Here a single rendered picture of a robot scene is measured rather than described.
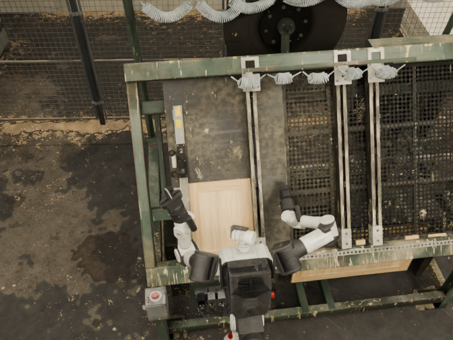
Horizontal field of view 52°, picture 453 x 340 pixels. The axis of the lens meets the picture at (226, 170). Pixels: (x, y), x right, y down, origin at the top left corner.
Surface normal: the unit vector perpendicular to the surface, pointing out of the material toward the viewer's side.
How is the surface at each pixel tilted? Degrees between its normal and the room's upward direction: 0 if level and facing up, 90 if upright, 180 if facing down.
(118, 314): 0
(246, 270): 23
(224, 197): 53
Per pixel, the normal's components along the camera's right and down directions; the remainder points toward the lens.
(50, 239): 0.00, -0.70
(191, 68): 0.10, 0.15
